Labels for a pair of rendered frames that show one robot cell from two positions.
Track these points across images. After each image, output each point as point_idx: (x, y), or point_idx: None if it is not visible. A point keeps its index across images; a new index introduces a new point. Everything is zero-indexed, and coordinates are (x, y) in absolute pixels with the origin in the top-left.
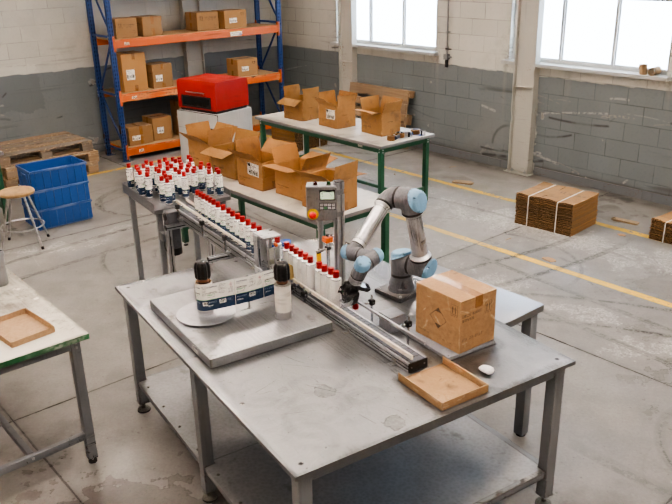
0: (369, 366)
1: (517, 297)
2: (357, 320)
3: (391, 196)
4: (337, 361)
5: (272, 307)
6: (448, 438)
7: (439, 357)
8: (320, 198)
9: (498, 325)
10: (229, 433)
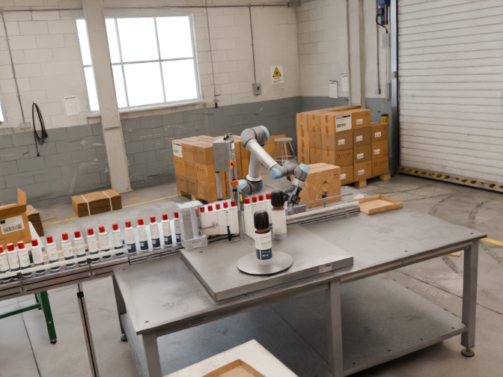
0: (350, 221)
1: (265, 191)
2: (305, 212)
3: (254, 134)
4: (343, 228)
5: None
6: None
7: None
8: (231, 149)
9: None
10: (293, 360)
